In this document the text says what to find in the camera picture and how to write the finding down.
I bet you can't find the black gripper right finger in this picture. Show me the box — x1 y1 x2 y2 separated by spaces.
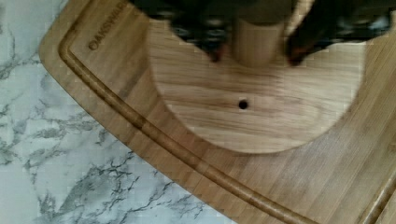
285 0 395 66

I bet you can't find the bamboo cutting board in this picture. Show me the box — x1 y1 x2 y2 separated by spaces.
39 0 395 224

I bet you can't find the round bamboo lid with knob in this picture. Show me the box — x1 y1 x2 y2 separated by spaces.
148 21 366 154

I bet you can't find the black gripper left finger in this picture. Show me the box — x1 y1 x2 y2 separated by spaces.
130 0 233 63

